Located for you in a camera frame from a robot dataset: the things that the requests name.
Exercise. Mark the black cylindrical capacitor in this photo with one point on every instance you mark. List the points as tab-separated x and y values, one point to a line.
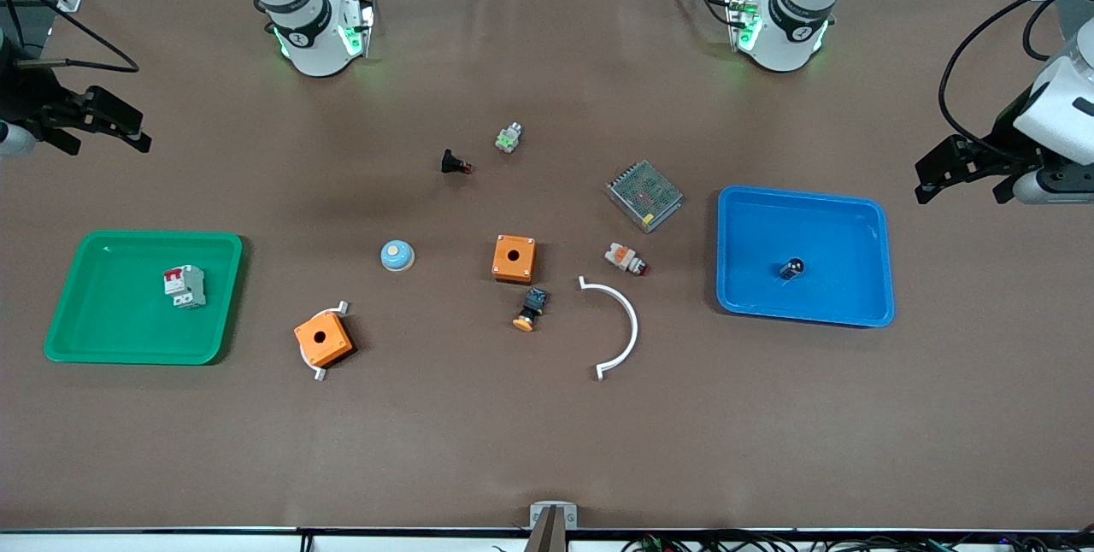
791	269

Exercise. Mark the metal mesh power supply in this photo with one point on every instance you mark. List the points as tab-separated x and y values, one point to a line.
645	195

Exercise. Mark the small black push button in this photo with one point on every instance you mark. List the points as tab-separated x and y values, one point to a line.
451	161

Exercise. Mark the blue plastic tray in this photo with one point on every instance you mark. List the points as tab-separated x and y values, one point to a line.
820	223

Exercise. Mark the orange mushroom push button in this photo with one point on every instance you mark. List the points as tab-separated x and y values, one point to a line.
532	309

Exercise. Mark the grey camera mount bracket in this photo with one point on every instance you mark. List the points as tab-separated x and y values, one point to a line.
553	519

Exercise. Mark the orange button box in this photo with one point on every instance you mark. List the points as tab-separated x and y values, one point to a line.
514	258
323	338

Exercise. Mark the blue dome buzzer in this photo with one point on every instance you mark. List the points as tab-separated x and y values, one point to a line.
397	255

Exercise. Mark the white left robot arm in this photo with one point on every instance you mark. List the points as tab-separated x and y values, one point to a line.
791	35

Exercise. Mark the red white orange switch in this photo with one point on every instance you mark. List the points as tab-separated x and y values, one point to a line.
624	258

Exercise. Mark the white table edge rail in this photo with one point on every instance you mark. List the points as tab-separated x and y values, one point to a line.
171	542

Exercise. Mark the brown table mat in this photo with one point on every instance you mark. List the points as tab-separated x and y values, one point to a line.
513	432

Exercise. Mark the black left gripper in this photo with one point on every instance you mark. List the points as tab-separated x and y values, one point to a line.
1002	144

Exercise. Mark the green white indicator light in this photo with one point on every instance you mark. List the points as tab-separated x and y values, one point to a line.
508	138

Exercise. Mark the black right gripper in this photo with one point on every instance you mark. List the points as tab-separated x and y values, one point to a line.
26	95

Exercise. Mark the green plastic tray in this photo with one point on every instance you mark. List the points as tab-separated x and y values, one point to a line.
111	321

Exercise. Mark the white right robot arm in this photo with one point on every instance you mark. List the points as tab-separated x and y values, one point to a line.
309	39

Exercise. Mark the white red circuit breaker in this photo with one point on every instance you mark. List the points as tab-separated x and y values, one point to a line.
184	287

